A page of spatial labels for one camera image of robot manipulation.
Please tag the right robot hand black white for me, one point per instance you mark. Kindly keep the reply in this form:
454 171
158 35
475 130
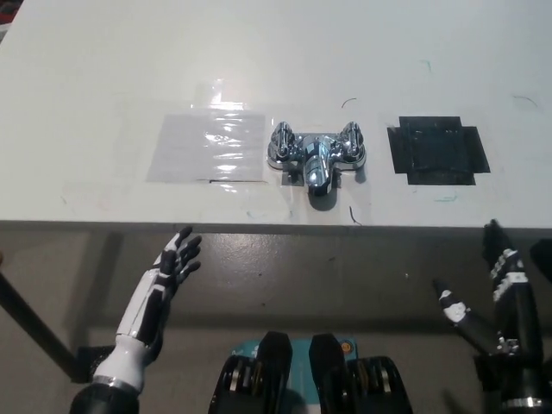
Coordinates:
513 310

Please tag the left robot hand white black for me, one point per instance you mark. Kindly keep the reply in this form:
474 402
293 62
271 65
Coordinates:
161 276

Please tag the left black robot body block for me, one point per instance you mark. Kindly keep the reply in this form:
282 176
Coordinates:
263 371

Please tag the black robot body block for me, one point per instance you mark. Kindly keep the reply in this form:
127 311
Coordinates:
345 375
263 371

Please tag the right black robot body block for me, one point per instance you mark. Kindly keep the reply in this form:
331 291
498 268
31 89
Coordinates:
345 375

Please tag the chrome faucet body with spout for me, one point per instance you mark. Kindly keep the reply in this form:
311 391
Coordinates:
317 161

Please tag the black rounded object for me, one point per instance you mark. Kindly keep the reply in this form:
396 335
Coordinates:
543 254

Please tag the black diagonal table leg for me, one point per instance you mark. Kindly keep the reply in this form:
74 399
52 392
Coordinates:
34 323

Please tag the black tape square patch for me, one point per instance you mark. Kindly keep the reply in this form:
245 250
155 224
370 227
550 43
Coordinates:
435 148

